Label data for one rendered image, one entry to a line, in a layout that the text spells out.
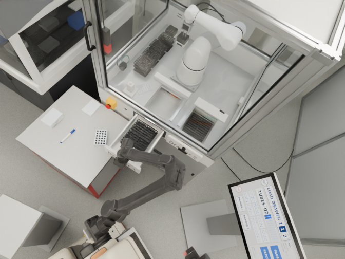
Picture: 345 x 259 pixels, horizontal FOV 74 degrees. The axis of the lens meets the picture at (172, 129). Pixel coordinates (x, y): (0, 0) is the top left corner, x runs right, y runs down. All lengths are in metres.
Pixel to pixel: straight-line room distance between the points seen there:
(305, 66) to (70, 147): 1.52
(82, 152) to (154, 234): 1.12
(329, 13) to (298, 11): 0.13
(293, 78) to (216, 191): 1.90
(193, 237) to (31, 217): 1.44
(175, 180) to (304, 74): 0.60
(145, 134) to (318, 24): 1.20
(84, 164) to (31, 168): 1.01
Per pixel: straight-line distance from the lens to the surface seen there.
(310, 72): 0.88
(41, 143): 1.87
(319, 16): 1.00
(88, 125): 1.85
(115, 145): 1.68
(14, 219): 1.79
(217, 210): 2.55
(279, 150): 3.16
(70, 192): 2.51
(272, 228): 1.54
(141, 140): 1.63
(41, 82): 1.92
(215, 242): 2.53
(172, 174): 0.92
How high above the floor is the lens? 2.41
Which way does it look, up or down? 63 degrees down
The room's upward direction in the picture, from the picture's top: 24 degrees clockwise
